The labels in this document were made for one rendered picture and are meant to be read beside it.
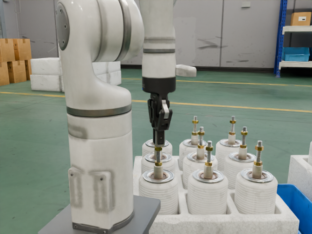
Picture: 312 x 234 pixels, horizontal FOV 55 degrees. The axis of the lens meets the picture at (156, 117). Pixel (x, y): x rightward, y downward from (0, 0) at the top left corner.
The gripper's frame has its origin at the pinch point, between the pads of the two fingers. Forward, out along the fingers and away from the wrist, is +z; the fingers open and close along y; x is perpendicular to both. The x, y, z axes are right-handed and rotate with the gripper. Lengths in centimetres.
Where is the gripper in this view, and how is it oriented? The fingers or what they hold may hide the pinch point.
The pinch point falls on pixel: (159, 137)
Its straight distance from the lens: 69.3
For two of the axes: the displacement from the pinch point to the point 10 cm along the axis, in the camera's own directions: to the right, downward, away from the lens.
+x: 9.7, -0.6, 2.5
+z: 0.0, 9.7, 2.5
